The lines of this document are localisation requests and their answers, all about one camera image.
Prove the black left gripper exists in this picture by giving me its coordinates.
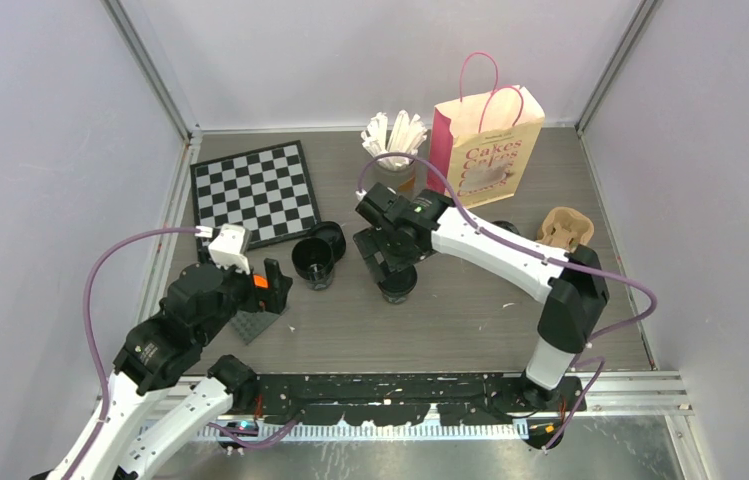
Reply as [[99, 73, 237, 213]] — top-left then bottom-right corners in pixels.
[[198, 245, 292, 344]]

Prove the single black cup lid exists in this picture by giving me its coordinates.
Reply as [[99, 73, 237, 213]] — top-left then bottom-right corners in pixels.
[[489, 220, 520, 238]]

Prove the pink cakes paper bag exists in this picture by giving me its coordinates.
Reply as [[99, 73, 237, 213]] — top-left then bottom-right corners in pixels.
[[426, 84, 545, 208]]

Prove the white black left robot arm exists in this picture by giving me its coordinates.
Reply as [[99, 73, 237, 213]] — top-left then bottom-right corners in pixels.
[[39, 259, 293, 479]]

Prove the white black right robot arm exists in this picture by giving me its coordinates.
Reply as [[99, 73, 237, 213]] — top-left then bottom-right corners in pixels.
[[353, 183, 609, 411]]

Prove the orange curved pipe piece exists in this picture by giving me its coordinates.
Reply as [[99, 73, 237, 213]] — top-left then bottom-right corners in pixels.
[[252, 275, 269, 289]]

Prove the black cup stack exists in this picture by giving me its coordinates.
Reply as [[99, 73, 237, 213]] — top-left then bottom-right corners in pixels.
[[291, 237, 335, 291]]

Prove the black lid stack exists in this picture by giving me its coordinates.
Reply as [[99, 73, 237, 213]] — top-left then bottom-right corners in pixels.
[[308, 221, 346, 262]]

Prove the grey studded baseplate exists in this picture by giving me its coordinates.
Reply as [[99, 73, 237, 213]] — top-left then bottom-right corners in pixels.
[[229, 311, 282, 345]]

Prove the grey holder cup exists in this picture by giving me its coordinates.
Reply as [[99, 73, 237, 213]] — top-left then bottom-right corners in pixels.
[[373, 162, 416, 198]]

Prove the black white chessboard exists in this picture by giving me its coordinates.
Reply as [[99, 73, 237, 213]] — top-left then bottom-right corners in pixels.
[[190, 140, 321, 249]]

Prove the white wrapped stirrers bundle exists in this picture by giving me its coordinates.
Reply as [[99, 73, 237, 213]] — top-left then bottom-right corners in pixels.
[[360, 110, 428, 157]]

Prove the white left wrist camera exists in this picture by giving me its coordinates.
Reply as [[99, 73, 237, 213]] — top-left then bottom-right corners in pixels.
[[195, 224, 251, 274]]

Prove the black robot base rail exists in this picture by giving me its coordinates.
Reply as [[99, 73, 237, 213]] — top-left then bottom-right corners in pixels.
[[228, 373, 585, 427]]

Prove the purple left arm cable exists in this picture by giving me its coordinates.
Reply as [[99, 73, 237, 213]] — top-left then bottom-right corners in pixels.
[[59, 226, 302, 480]]

